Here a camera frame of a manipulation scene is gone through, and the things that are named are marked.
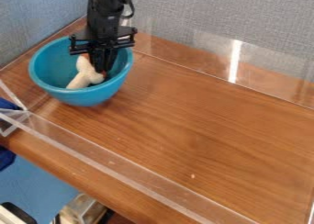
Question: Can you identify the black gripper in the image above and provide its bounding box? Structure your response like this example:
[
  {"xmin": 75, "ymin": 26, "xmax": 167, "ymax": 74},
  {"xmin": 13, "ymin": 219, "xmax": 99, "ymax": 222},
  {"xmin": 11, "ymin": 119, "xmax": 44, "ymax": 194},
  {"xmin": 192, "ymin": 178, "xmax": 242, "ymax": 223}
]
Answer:
[{"xmin": 68, "ymin": 1, "xmax": 137, "ymax": 73}]

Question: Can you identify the white brown toy mushroom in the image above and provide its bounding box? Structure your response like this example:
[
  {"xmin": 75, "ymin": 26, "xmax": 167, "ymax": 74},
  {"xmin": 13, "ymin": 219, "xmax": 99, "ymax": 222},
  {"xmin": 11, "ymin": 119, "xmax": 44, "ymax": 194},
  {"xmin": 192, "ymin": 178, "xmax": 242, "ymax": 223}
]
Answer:
[{"xmin": 67, "ymin": 56, "xmax": 104, "ymax": 89}]

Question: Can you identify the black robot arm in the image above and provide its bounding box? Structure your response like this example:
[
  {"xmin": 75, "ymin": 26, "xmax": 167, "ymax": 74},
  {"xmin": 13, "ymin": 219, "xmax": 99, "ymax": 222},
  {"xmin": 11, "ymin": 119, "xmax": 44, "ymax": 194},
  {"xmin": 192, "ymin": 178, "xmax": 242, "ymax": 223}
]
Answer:
[{"xmin": 68, "ymin": 0, "xmax": 137, "ymax": 73}]

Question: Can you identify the blue bowl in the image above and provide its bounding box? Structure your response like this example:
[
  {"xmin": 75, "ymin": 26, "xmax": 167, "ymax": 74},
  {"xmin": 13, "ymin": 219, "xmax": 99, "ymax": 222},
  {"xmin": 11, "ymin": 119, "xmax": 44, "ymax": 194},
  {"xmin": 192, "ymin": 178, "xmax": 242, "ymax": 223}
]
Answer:
[{"xmin": 28, "ymin": 37, "xmax": 133, "ymax": 106}]

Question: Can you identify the clear acrylic back barrier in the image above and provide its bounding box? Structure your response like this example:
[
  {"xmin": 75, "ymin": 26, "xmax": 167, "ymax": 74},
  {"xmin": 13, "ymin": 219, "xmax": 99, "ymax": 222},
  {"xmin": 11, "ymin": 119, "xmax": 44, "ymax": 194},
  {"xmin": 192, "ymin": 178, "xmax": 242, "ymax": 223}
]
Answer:
[{"xmin": 123, "ymin": 17, "xmax": 314, "ymax": 109}]

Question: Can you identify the clear acrylic barrier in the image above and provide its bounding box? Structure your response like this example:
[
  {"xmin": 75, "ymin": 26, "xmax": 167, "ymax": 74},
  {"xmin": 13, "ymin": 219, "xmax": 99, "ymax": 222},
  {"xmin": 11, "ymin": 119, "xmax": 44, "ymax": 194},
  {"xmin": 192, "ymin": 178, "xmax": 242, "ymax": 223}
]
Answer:
[
  {"xmin": 123, "ymin": 17, "xmax": 314, "ymax": 109},
  {"xmin": 0, "ymin": 80, "xmax": 258, "ymax": 224}
]

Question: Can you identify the blue clamp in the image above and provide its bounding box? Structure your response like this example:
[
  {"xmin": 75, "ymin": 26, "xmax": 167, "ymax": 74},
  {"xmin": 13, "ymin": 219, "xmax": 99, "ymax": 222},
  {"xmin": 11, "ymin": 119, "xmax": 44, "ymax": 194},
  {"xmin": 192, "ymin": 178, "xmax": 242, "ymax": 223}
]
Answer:
[{"xmin": 0, "ymin": 97, "xmax": 23, "ymax": 173}]

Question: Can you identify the clear acrylic front barrier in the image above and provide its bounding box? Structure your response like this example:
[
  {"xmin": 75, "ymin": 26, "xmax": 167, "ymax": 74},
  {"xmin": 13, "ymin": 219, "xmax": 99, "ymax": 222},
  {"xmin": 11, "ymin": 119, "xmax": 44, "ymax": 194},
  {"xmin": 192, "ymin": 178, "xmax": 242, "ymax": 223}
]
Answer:
[{"xmin": 0, "ymin": 80, "xmax": 258, "ymax": 224}]

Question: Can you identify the black white object bottom left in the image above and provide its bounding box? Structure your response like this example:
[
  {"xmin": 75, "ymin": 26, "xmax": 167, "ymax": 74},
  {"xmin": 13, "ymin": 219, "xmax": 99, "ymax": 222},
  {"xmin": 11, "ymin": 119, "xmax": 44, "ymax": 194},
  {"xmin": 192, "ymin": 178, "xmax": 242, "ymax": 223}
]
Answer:
[{"xmin": 0, "ymin": 202, "xmax": 37, "ymax": 224}]

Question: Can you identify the black cable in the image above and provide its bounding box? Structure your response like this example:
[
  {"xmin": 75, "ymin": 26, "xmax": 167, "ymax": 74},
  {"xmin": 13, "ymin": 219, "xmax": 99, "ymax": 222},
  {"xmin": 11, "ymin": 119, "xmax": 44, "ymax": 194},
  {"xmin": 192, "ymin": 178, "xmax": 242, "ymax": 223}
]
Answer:
[{"xmin": 121, "ymin": 1, "xmax": 136, "ymax": 20}]

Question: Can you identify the metal frame under table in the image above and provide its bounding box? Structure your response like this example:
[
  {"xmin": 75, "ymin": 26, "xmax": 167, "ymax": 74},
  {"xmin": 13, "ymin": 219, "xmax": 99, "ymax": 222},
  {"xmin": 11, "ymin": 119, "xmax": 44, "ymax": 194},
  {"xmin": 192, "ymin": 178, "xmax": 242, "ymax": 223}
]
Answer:
[{"xmin": 51, "ymin": 193, "xmax": 108, "ymax": 224}]

